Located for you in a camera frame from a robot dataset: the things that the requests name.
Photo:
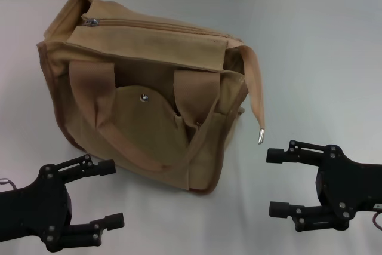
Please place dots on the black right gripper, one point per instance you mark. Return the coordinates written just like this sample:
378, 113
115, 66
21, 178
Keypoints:
349, 186

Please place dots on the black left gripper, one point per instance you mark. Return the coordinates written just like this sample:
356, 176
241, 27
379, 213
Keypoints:
33, 213

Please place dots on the khaki canvas food bag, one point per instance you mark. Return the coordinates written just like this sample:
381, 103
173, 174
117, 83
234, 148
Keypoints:
143, 123

